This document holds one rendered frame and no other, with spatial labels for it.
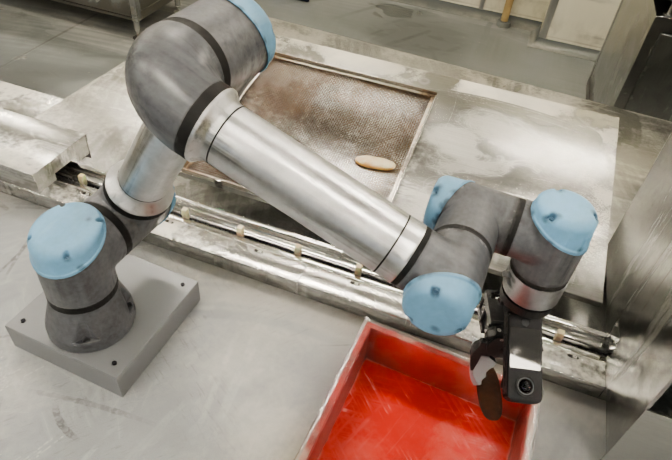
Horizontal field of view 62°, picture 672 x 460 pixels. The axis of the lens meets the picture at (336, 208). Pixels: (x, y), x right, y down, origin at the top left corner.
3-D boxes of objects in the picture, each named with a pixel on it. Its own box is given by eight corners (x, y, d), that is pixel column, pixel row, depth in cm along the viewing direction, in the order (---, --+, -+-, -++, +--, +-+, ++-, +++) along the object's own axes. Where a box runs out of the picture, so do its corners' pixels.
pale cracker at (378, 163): (353, 165, 137) (353, 162, 136) (356, 154, 139) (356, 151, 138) (393, 173, 135) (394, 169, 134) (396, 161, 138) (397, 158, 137)
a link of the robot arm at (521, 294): (575, 295, 69) (510, 288, 69) (562, 318, 72) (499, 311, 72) (562, 252, 75) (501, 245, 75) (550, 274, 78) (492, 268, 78)
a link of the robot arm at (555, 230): (535, 174, 69) (607, 197, 67) (509, 238, 76) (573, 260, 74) (524, 212, 63) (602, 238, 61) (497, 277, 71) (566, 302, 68)
